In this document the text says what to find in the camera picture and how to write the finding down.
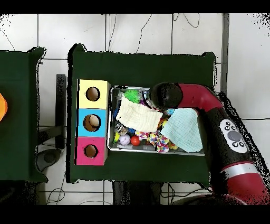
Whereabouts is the mint green cloth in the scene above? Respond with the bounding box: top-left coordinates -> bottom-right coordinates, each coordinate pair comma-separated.
160,107 -> 204,153

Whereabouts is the wooden three-hole box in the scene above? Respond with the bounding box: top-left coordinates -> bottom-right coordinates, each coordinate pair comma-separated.
74,79 -> 111,166

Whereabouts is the silver mesh bin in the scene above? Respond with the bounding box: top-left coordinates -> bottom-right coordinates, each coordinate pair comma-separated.
107,85 -> 206,157

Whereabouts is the cream white cloth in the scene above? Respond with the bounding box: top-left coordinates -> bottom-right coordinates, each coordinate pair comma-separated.
115,96 -> 163,133

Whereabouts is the green spiky ball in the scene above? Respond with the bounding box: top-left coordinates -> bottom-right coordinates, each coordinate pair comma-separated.
123,89 -> 141,104

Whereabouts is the zebra striped toy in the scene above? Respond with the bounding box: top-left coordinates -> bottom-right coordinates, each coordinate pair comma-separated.
114,122 -> 129,136

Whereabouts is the red ball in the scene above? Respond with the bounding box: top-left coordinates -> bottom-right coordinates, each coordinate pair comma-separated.
130,135 -> 141,146

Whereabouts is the white golf ball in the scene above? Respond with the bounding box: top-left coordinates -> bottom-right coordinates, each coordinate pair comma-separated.
119,134 -> 131,146

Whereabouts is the polka dot cloth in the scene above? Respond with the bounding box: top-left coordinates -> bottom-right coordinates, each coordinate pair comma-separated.
134,130 -> 170,153

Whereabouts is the grey chair base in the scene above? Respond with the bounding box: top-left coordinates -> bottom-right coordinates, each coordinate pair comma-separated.
36,148 -> 62,172

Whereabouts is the dark green side table cloth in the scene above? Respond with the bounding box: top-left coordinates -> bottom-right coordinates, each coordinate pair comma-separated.
0,46 -> 48,183

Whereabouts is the orange object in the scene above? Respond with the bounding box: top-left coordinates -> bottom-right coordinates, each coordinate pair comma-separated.
0,92 -> 8,122

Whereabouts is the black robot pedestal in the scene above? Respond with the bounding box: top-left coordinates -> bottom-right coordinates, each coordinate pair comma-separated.
111,180 -> 164,205

